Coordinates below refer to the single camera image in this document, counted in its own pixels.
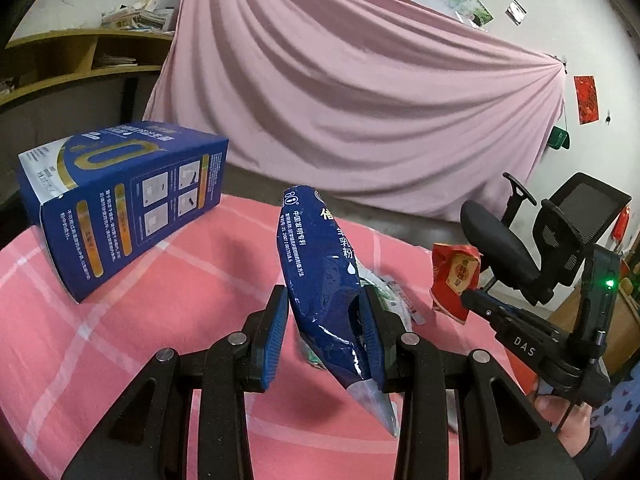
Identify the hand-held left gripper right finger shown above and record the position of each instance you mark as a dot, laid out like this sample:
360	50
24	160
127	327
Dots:
371	345

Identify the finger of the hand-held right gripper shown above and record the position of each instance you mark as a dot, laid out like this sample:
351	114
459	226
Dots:
515	332

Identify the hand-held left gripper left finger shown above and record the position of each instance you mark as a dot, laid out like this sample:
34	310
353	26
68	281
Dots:
272	342

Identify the red snack packet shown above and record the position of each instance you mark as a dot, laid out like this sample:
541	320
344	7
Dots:
452	280

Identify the blue foil pouch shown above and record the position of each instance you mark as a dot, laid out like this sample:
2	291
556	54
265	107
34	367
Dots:
320	270

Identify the person's right forearm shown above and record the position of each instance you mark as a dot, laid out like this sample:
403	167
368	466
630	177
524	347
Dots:
617	410

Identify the person's right hand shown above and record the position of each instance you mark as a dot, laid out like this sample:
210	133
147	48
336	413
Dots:
567	425

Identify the wooden cabinet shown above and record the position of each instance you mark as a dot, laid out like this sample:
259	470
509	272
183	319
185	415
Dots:
622	330

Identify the white green wrapper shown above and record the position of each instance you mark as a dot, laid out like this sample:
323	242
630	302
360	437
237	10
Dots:
395	297

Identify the red hanging ornament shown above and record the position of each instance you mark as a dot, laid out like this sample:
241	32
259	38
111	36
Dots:
621	224

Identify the black office chair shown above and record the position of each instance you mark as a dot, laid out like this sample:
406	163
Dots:
500	245

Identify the pink checkered tablecloth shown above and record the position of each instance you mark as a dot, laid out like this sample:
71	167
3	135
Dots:
100	360

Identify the blue cardboard box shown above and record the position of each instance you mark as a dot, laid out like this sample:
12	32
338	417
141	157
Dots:
125	200

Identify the pink hanging cloth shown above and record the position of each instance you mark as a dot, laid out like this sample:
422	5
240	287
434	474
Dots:
350	85

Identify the papers in shelf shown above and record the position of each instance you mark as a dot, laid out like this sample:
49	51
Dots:
114	60

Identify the stack of books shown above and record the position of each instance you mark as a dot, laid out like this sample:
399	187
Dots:
140	16

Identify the wooden shelf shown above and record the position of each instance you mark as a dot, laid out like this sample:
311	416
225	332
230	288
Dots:
50	55

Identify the green wall basket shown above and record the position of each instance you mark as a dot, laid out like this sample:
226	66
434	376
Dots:
559	138

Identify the red wall paper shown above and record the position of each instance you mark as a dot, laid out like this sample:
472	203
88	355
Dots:
586	100

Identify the small wall photo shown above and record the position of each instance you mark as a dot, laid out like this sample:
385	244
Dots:
515	11

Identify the green wall photos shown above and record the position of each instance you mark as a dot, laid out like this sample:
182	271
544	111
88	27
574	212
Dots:
472	7

